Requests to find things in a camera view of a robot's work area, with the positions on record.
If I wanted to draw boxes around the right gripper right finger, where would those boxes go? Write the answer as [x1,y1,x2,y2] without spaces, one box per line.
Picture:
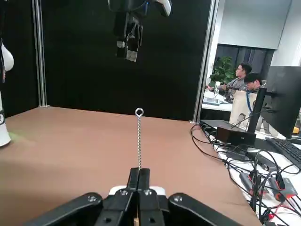
[138,168,236,226]

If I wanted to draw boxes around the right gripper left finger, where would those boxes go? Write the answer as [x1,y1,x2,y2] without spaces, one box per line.
[23,167,139,226]

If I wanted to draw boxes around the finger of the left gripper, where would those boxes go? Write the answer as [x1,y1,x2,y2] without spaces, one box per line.
[116,34,127,59]
[126,23,143,63]

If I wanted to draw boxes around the clear bottle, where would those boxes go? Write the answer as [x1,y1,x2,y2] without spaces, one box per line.
[213,81,222,99]

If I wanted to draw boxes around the green potted plant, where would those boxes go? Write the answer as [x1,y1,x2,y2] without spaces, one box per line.
[209,56,238,85]

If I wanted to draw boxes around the small black adapter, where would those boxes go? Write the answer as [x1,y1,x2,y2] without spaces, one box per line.
[225,150,250,162]

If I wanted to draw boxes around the long dark box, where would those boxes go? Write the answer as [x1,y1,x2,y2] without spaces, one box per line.
[216,126,257,146]

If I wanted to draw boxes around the white tote bag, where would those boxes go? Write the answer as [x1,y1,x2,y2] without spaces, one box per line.
[229,90,264,129]

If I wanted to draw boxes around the small grey device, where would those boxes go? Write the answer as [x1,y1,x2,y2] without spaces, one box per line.
[255,156,278,170]

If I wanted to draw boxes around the black monitor stand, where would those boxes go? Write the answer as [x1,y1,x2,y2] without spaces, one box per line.
[246,87,269,134]

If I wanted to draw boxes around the grey USB hub red plugs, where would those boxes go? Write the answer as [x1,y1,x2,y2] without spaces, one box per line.
[268,176,299,201]

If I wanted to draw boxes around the black keyboard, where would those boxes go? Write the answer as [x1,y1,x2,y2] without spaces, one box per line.
[265,137,301,170]

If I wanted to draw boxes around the black computer monitor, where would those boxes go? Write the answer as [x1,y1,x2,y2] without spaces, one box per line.
[260,65,301,139]

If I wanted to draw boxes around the aluminium frame post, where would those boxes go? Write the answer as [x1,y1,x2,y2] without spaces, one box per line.
[32,0,50,108]
[189,0,221,124]

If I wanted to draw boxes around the long black cable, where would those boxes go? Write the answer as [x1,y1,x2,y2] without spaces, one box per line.
[191,123,226,163]

